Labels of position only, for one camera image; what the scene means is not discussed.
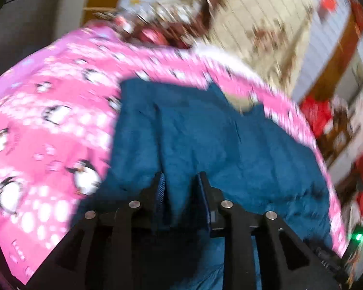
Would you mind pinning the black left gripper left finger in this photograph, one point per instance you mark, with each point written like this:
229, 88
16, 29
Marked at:
106, 250

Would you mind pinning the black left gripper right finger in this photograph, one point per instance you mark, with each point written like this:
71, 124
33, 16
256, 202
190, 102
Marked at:
260, 250

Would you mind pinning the cream floral quilt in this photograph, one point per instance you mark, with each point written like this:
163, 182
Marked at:
271, 36

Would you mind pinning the wooden chair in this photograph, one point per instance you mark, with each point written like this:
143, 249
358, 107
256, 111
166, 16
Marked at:
338, 132

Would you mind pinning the teal quilted puffer jacket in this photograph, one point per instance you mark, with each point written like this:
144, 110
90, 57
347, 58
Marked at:
182, 131

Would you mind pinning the pink penguin print bedspread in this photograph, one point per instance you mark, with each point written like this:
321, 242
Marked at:
58, 113

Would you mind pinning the red gift bag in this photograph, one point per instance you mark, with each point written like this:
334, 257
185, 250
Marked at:
318, 114

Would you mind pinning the grey refrigerator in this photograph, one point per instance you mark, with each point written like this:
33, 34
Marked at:
26, 26

